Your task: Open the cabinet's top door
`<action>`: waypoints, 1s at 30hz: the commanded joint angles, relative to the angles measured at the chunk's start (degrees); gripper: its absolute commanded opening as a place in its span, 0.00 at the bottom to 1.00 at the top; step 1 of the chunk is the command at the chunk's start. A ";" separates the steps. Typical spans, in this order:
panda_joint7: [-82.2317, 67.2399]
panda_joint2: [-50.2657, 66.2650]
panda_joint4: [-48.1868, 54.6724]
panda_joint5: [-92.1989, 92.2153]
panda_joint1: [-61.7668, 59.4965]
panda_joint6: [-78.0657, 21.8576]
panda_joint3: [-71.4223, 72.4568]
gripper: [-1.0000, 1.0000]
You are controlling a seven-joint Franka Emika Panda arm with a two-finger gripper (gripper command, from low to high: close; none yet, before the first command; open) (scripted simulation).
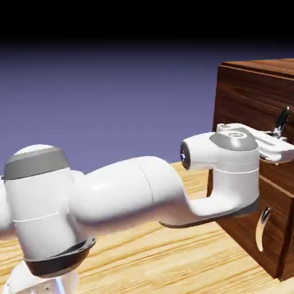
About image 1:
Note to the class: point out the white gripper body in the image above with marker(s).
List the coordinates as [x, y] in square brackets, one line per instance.
[273, 147]

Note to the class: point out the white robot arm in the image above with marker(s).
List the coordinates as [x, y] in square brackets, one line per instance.
[114, 190]

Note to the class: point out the dark wooden cabinet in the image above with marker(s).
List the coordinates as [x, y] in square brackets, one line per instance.
[243, 96]

